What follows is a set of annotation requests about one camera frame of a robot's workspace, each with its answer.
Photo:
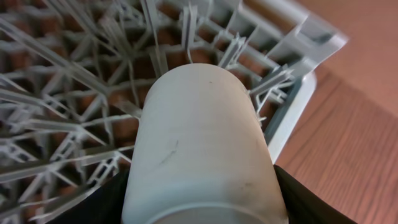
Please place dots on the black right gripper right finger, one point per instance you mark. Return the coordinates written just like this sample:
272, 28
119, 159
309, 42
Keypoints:
303, 206

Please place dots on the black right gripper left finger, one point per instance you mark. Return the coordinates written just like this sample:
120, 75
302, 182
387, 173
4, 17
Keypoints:
104, 206

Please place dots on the light green cup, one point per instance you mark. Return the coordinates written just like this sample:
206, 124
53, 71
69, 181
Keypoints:
200, 155

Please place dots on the grey dishwasher rack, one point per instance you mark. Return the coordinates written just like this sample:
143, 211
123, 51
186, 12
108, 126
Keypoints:
74, 76

